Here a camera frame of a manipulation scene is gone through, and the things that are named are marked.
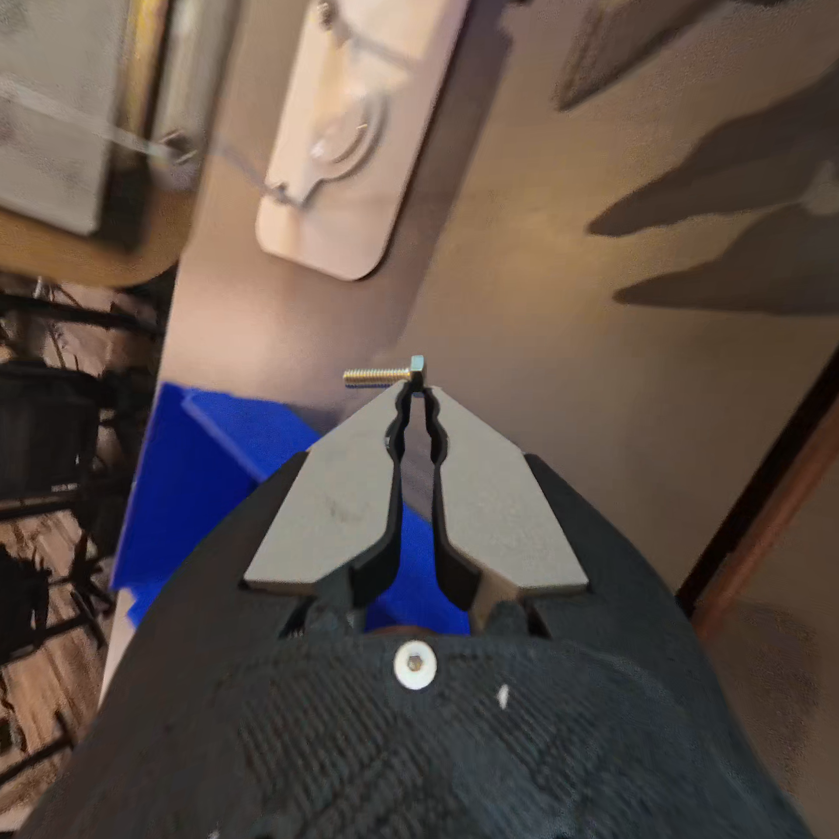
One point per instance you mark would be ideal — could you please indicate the silver hex bolt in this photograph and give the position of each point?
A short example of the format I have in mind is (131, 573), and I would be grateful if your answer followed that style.
(380, 375)

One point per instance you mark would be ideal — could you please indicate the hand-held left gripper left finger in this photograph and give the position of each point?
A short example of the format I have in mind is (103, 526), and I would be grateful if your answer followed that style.
(328, 518)

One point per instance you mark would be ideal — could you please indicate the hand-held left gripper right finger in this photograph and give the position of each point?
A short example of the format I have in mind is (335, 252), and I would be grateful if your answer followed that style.
(511, 518)

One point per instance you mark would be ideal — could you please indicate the printed instruction sheet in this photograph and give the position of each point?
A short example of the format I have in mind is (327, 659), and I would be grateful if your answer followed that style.
(52, 131)

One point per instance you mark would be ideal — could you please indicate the white wooden document stand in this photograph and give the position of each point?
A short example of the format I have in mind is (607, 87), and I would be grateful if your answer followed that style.
(347, 216)

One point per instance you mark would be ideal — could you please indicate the blue plastic bin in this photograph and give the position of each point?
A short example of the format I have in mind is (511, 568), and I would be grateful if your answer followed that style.
(196, 472)

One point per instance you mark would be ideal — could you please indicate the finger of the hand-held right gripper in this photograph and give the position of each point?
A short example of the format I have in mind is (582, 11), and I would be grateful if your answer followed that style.
(616, 52)

